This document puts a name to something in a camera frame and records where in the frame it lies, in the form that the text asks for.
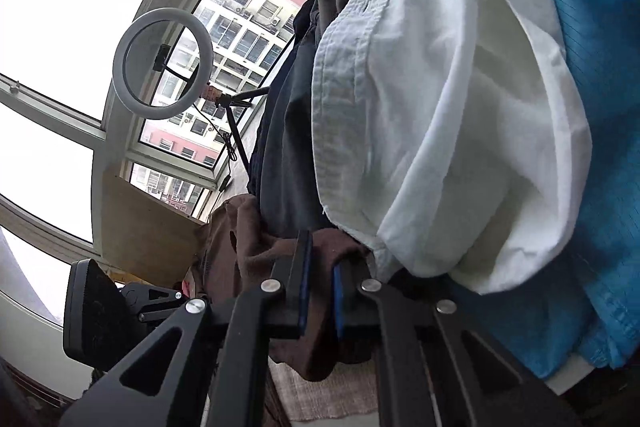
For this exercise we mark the brown sweater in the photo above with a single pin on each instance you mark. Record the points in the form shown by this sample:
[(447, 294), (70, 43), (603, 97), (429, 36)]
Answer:
[(250, 232)]

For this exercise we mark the black tripod stand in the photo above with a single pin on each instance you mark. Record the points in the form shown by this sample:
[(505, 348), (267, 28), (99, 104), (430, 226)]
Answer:
[(235, 129)]

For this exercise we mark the pink plaid blanket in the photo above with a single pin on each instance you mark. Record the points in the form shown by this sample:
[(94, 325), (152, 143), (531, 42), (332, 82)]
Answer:
[(325, 392)]

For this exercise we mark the bright blue garment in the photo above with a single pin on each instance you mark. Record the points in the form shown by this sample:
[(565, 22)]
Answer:
[(600, 107)]

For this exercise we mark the white shirt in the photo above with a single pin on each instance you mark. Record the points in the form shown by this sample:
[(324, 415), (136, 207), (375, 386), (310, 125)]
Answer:
[(440, 107)]

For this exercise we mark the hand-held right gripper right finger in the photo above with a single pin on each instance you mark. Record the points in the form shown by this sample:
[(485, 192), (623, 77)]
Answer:
[(340, 307)]

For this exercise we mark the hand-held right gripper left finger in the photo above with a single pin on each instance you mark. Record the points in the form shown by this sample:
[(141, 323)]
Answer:
[(305, 287)]

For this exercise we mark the wooden panel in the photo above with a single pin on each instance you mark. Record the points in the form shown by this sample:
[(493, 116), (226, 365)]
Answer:
[(150, 227)]

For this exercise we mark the white window frame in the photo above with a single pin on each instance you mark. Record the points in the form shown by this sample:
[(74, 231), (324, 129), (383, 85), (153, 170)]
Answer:
[(115, 142)]

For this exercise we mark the dark navy garment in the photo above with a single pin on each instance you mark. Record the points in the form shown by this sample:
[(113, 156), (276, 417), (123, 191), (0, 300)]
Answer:
[(285, 157)]

